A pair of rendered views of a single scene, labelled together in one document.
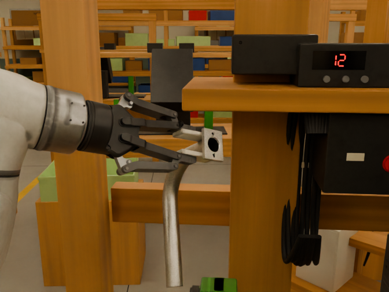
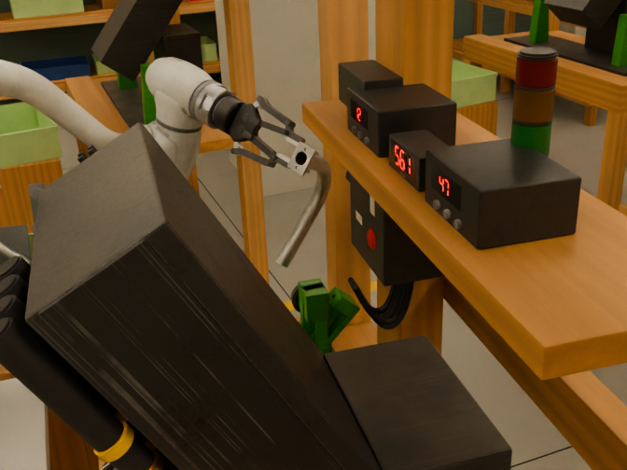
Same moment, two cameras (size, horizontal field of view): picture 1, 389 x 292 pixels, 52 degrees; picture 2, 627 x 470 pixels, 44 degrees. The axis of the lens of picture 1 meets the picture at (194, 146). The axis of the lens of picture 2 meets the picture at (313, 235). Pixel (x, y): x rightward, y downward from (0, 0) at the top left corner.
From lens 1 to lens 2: 144 cm
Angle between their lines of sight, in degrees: 67
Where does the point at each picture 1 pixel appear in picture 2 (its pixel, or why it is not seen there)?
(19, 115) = (176, 97)
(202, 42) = not seen: outside the picture
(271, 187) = not seen: hidden behind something
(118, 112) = (246, 109)
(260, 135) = not seen: hidden behind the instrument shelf
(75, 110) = (206, 102)
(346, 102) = (343, 158)
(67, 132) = (200, 115)
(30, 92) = (187, 85)
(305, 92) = (331, 136)
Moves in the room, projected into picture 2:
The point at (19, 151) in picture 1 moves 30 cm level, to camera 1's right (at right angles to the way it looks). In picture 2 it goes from (180, 117) to (214, 162)
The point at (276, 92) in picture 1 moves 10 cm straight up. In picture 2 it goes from (324, 128) to (322, 72)
